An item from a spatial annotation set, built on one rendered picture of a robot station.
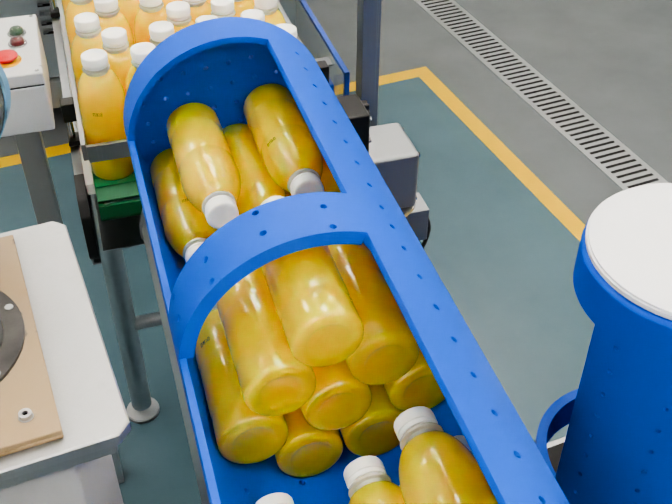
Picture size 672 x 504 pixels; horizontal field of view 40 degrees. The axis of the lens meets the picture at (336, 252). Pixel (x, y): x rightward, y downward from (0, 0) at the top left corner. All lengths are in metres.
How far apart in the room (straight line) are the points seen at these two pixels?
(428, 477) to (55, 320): 0.39
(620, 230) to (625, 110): 2.33
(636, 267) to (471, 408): 0.49
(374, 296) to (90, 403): 0.29
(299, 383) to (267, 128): 0.40
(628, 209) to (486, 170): 1.87
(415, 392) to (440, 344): 0.18
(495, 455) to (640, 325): 0.48
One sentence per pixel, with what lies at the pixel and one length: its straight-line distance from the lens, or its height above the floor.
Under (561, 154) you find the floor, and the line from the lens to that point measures 3.25.
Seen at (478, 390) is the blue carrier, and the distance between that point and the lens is 0.77.
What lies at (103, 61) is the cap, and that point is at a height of 1.10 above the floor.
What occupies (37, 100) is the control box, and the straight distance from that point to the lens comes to 1.48.
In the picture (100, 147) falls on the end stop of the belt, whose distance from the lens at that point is 1.49.
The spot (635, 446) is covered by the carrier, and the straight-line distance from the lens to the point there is 1.30.
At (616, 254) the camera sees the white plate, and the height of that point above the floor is 1.04.
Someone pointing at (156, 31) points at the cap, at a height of 1.11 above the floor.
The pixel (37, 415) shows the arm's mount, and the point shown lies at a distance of 0.85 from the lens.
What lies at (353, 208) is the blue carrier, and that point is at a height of 1.23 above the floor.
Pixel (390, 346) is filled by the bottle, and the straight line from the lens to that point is 0.90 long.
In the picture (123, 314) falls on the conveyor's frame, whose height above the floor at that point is 0.36.
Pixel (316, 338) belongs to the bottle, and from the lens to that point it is 0.86.
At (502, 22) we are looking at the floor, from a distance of 4.06.
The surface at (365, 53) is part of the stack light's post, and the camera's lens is 1.85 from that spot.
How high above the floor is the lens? 1.78
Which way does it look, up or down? 40 degrees down
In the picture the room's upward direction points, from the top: straight up
